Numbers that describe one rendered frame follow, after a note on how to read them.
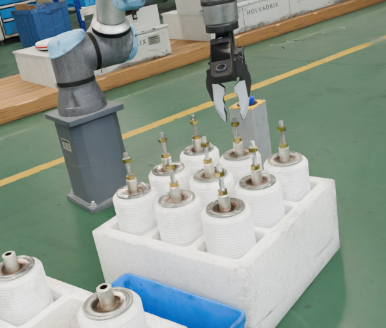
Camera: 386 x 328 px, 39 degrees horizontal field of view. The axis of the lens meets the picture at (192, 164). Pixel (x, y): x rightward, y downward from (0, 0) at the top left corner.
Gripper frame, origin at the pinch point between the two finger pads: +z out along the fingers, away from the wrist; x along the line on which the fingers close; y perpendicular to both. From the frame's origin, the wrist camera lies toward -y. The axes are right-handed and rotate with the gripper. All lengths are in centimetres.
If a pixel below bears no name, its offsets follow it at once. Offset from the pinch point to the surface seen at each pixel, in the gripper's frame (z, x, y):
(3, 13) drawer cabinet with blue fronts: 2, 294, 467
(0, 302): 13, 38, -47
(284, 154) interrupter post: 8.0, -10.5, -6.0
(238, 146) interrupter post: 7.3, -0.2, -0.4
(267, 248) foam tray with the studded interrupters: 17.2, -6.4, -28.6
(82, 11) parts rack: 12, 201, 459
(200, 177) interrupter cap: 9.4, 7.6, -10.8
